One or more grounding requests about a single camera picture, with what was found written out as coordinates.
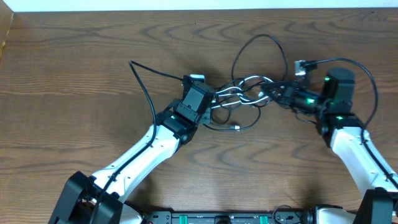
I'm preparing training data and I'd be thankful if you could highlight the black USB cable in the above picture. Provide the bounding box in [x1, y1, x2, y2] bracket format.
[201, 34, 289, 132]

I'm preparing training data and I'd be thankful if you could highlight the left camera cable black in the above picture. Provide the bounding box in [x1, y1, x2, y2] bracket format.
[88, 60, 185, 224]

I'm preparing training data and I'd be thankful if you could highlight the right camera cable black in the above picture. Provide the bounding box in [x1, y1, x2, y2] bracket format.
[303, 57, 398, 190]

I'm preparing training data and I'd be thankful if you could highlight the white USB cable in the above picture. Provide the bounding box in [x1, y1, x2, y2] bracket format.
[210, 74, 274, 110]

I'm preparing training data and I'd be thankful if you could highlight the camera cable black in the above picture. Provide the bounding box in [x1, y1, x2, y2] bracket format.
[88, 60, 185, 224]
[303, 57, 398, 190]

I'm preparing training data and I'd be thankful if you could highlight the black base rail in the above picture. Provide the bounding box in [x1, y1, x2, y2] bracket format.
[142, 208, 316, 224]

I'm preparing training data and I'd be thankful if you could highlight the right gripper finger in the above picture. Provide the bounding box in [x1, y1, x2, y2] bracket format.
[261, 81, 300, 89]
[262, 85, 286, 105]

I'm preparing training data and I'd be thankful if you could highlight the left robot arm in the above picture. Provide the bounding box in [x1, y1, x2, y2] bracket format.
[49, 74, 215, 223]

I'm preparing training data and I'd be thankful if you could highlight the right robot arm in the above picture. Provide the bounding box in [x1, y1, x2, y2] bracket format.
[262, 68, 397, 223]

